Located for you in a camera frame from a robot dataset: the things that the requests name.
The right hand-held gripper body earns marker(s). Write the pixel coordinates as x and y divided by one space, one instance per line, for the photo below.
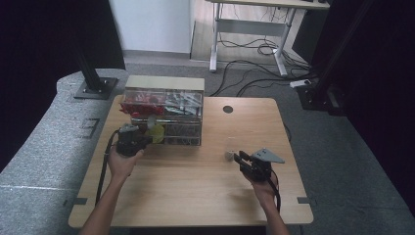
259 168

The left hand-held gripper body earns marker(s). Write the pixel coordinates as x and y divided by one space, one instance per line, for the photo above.
130 143

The small clear plastic cup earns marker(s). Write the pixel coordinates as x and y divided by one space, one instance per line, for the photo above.
229 155

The yellow packet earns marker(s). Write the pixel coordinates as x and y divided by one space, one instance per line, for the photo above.
157 133

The clear acrylic drawer box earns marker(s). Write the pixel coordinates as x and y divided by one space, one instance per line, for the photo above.
177 130

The person's left hand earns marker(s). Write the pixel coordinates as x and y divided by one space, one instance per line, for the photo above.
122 164

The person's right hand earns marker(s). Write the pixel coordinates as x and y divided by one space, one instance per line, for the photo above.
264 191

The pile of red packets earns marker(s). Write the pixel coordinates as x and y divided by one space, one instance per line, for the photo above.
142 106

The black round table grommet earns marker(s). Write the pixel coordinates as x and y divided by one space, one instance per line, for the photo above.
227 109

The pile of silver packets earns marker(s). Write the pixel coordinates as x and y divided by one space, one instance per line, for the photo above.
184 103

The black metal stand with base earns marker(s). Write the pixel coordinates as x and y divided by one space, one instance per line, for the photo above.
93 81

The white power strip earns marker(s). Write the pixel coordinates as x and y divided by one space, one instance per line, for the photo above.
300 83

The black curtain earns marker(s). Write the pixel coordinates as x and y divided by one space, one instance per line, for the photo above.
49 65
385 81

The white metal frame desk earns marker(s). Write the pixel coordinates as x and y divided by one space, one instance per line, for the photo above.
251 26

